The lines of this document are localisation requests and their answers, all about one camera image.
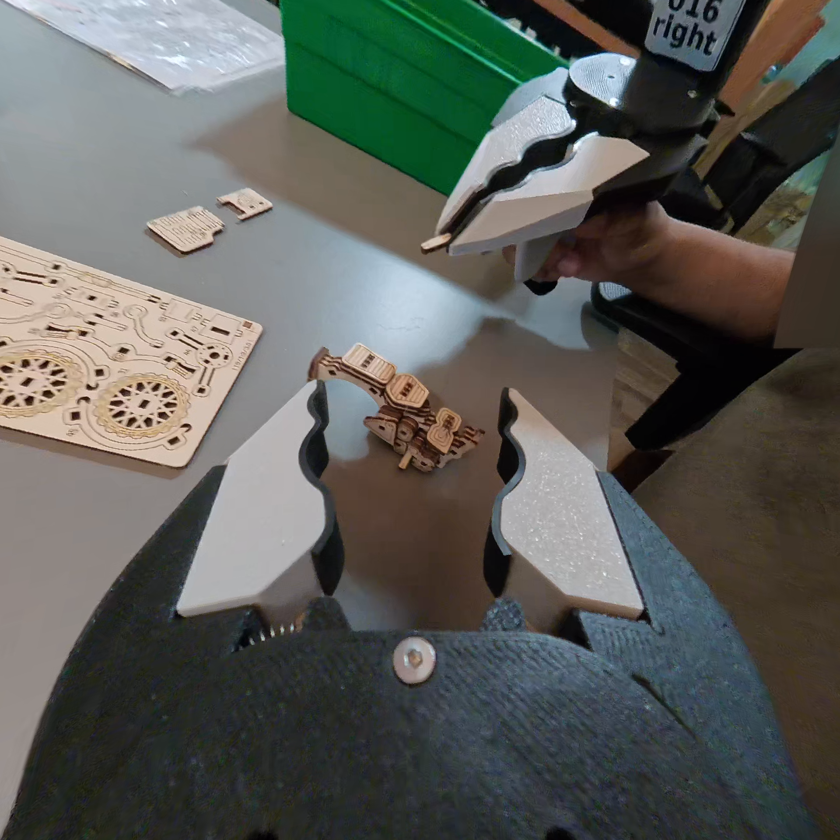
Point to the slotted wooden puzzle piece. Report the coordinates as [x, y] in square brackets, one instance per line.
[187, 228]

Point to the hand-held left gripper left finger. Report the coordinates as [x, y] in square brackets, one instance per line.
[256, 518]

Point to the brown wooden furniture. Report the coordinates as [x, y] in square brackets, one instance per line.
[791, 39]

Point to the grey desk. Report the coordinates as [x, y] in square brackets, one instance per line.
[328, 262]

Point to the black office chair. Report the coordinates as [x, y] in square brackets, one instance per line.
[695, 348]

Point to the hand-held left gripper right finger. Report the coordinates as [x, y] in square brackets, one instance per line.
[564, 525]

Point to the wooden puzzle sheet with wheels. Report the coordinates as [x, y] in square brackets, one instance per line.
[98, 367]

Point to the small notched wooden puzzle piece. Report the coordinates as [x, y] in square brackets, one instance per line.
[246, 203]

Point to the small wooden peg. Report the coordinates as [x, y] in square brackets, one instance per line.
[433, 244]

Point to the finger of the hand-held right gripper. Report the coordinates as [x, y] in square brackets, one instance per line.
[518, 134]
[558, 193]

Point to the wooden puzzle model assembly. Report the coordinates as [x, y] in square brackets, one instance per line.
[400, 394]

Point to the clear plastic bag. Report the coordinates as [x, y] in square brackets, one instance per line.
[164, 33]

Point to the person's right hand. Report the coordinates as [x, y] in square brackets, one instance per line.
[610, 243]

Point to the green plastic bin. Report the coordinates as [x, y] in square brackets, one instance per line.
[394, 85]

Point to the person's right forearm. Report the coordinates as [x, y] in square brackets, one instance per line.
[728, 275]

